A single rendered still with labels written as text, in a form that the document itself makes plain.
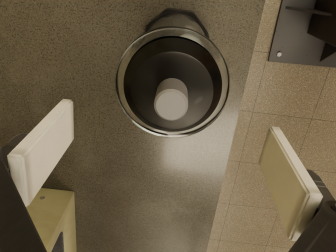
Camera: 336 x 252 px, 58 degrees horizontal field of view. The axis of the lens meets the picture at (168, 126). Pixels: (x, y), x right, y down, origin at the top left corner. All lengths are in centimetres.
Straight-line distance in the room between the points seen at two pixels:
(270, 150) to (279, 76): 138
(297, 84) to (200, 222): 108
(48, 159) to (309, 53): 146
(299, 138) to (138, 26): 137
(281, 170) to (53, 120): 13
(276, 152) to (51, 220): 49
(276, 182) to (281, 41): 135
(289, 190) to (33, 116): 51
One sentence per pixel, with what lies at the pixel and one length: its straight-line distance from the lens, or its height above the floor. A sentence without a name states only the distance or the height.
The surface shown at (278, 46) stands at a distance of 152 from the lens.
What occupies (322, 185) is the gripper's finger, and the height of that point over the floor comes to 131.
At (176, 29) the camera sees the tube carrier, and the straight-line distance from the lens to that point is 27.
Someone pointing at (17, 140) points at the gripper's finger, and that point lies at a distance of 18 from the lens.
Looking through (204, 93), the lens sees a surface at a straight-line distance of 27.
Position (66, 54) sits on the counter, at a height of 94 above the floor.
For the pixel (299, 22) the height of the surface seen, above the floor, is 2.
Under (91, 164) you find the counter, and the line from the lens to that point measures 62.
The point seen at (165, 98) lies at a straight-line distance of 24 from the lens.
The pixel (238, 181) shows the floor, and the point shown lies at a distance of 182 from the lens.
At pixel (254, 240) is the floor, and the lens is 216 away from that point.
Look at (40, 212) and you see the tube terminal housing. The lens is 64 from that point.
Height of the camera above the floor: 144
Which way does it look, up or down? 63 degrees down
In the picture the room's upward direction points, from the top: 175 degrees counter-clockwise
